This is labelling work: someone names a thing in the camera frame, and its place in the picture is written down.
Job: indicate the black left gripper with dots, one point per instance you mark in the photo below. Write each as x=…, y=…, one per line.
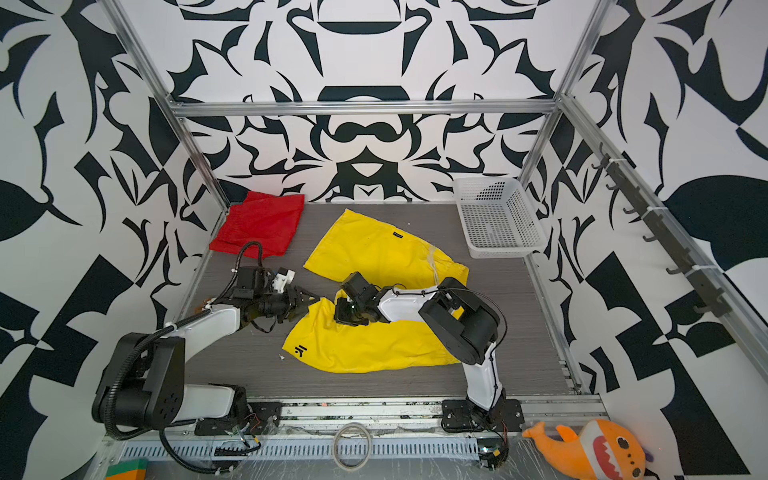
x=290, y=293

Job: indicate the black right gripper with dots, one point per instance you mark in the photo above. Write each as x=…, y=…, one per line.
x=342, y=315

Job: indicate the yellow shorts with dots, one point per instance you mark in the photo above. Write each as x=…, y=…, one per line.
x=373, y=323

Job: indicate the red shorts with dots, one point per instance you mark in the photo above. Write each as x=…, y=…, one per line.
x=271, y=220

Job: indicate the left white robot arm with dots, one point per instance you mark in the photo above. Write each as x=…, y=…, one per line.
x=144, y=388

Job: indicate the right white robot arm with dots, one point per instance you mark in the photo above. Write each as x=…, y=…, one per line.
x=464, y=323

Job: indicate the white plastic basket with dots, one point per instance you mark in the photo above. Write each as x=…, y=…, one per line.
x=497, y=218

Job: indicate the green orange block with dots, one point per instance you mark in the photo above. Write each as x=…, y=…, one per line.
x=129, y=470

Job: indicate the orange shark plush toy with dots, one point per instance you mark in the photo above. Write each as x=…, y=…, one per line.
x=602, y=449

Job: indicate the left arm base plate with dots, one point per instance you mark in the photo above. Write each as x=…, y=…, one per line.
x=252, y=418

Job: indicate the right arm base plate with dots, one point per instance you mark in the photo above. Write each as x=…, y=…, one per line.
x=462, y=416

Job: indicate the aluminium frame crossbar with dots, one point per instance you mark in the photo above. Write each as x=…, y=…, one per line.
x=188, y=110

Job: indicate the black wall hook rack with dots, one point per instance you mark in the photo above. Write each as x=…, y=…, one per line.
x=658, y=219

